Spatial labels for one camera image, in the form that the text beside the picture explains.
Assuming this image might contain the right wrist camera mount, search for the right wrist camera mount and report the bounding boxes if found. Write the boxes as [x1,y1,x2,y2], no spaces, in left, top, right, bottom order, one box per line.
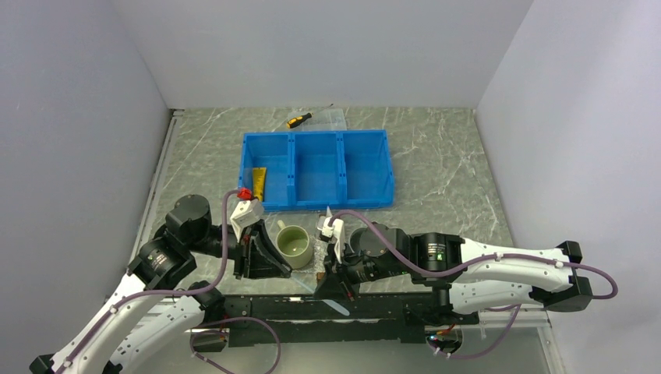
[316,216,346,263]

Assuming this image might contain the clear toothbrush holder brown ends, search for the clear toothbrush holder brown ends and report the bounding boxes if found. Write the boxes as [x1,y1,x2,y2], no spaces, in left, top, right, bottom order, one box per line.
[314,245,329,283]

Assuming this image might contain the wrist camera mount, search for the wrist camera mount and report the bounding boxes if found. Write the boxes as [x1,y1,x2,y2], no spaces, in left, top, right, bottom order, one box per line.
[316,216,346,263]
[229,188,264,242]

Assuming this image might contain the clear plastic organizer box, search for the clear plastic organizer box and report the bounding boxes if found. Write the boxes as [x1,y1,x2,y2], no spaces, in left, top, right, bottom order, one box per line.
[294,108,347,132]

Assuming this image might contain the yellow black screwdriver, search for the yellow black screwdriver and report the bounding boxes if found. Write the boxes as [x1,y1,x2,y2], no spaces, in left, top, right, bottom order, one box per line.
[285,104,334,129]

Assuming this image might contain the blue three-compartment plastic bin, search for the blue three-compartment plastic bin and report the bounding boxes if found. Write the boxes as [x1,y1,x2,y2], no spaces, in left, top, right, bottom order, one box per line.
[238,129,395,212]

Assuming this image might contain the aluminium side rail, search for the aluminium side rail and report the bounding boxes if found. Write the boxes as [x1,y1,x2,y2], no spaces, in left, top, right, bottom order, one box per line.
[82,109,186,374]

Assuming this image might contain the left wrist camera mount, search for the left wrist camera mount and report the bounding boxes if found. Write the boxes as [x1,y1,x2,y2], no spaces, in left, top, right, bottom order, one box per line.
[229,188,264,242]

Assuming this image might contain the grey ceramic mug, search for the grey ceramic mug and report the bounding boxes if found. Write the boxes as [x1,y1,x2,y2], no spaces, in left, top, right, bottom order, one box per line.
[348,228,367,255]

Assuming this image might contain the yellow toothpaste tube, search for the yellow toothpaste tube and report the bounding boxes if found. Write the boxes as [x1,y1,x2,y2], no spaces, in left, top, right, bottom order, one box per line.
[252,167,267,203]

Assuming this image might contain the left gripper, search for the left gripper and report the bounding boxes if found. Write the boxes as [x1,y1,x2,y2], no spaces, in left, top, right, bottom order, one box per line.
[189,217,292,278]

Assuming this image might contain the light green ceramic mug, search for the light green ceramic mug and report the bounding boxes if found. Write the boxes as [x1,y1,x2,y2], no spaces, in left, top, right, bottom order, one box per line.
[276,220,313,270]

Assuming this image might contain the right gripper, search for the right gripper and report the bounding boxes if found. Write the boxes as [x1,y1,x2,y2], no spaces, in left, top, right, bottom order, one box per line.
[313,238,410,300]

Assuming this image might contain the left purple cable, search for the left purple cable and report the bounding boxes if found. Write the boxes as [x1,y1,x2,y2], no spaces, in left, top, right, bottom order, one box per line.
[54,189,282,374]

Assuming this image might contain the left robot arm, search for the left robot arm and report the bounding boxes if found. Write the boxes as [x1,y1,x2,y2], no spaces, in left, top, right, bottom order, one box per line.
[29,189,292,373]

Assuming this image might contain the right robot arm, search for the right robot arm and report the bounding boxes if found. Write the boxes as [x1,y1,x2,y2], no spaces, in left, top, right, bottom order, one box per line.
[313,223,594,323]

